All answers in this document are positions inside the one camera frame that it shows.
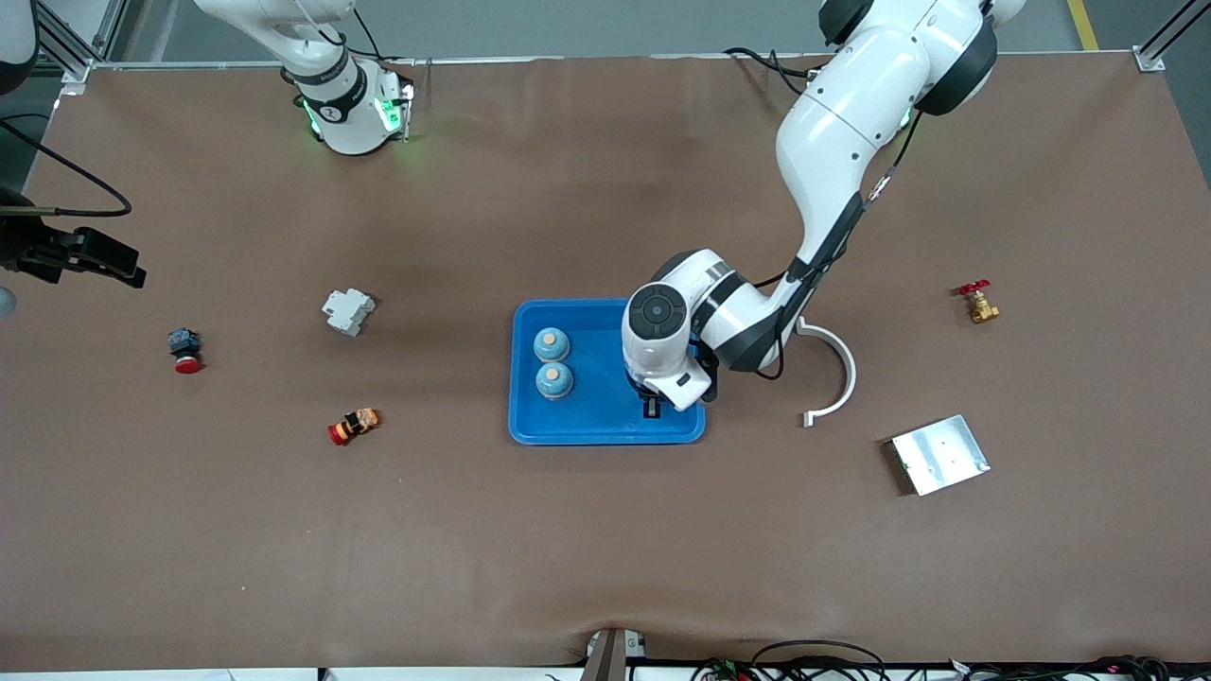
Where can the metal table clamp bracket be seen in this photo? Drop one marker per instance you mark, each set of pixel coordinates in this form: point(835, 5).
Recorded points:
point(610, 657)

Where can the white circuit breaker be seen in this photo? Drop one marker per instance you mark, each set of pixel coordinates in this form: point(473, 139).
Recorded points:
point(348, 312)

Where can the blue plastic tray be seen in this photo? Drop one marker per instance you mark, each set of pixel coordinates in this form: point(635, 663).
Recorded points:
point(587, 421)

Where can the red emergency stop yellow collar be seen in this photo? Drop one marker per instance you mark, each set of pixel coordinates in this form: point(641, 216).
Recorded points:
point(352, 427)

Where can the aluminium frame strut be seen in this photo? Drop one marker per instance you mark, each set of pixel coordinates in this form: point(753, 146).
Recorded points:
point(1149, 59)
point(74, 68)

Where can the red mushroom button blue base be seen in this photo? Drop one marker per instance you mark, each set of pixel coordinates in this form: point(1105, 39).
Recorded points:
point(186, 364)

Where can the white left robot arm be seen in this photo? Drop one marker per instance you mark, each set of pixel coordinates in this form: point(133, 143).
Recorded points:
point(851, 123)

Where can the brown table mat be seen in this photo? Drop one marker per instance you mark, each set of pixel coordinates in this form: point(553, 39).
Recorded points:
point(605, 549)

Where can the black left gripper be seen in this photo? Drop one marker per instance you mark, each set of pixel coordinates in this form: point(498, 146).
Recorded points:
point(652, 407)

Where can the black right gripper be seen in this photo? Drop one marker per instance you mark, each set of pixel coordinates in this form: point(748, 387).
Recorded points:
point(38, 253)

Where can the white semicircular plastic bracket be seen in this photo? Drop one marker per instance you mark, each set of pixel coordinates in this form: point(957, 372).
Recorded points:
point(811, 417)

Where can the square aluminium plate block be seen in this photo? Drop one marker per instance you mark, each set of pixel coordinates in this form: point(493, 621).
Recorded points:
point(941, 454)

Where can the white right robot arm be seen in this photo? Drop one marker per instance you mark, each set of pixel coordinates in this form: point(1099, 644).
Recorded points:
point(345, 104)

